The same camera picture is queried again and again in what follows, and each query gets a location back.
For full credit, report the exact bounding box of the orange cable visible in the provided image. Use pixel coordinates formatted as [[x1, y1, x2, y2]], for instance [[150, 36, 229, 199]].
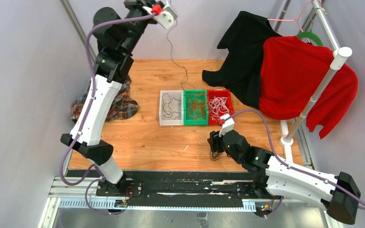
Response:
[[185, 91, 208, 122]]

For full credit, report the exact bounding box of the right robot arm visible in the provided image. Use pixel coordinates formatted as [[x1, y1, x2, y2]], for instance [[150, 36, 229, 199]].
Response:
[[207, 130, 361, 225]]

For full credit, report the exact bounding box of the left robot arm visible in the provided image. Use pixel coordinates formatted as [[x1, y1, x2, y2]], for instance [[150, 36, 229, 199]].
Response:
[[60, 0, 169, 196]]

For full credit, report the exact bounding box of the green plastic bin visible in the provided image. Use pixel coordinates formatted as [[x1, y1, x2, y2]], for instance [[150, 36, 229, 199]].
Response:
[[183, 90, 209, 126]]

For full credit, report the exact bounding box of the red plastic bin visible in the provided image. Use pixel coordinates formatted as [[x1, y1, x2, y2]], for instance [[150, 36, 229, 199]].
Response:
[[207, 89, 234, 125]]

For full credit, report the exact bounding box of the white translucent plastic bin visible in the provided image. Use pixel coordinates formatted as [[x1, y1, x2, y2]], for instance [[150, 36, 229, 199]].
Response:
[[159, 90, 184, 126]]

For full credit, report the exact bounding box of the black t-shirt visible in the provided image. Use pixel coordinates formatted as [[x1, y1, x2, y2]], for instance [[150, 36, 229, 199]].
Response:
[[202, 11, 279, 109]]

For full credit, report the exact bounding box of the plaid flannel shirt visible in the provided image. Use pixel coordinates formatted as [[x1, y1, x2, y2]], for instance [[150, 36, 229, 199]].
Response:
[[71, 76, 140, 123]]

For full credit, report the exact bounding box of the red t-shirt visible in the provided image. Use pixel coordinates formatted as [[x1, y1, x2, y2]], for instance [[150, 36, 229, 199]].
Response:
[[259, 36, 358, 139]]

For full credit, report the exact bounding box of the green clothes hanger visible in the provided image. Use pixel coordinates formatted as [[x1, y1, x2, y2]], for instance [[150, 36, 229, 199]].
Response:
[[296, 31, 324, 47]]

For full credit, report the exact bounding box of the white clothes rack pole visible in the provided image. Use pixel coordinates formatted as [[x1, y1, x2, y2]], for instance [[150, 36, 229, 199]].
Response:
[[279, 0, 353, 149]]

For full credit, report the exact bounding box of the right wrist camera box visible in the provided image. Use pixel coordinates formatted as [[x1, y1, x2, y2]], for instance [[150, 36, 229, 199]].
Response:
[[217, 114, 235, 137]]

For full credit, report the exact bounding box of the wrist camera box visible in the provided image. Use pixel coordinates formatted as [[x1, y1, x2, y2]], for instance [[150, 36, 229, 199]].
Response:
[[143, 0, 178, 29], [217, 114, 235, 137]]

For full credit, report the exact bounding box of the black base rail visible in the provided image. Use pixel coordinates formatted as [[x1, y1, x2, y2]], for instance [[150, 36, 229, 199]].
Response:
[[66, 170, 297, 209]]

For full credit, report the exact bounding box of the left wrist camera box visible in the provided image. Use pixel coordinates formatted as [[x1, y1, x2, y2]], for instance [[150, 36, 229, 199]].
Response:
[[143, 0, 178, 29]]

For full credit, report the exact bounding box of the pink wire hanger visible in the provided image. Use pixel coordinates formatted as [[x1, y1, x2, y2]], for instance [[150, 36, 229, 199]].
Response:
[[268, 0, 328, 32]]

